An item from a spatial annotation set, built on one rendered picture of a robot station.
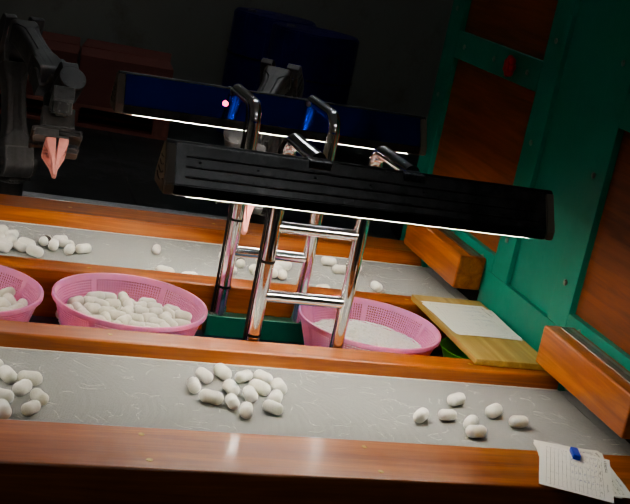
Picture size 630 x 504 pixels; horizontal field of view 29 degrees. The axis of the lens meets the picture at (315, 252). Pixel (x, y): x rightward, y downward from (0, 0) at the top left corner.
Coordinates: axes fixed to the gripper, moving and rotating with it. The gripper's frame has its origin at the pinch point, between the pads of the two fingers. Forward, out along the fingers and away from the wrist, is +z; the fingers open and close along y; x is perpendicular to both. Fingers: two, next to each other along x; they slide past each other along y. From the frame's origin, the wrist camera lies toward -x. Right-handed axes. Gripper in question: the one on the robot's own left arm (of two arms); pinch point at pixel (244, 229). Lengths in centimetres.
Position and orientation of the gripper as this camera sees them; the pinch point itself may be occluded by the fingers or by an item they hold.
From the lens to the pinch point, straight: 246.8
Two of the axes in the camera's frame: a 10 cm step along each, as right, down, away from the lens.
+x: -3.2, 5.2, 7.9
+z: 0.8, 8.5, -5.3
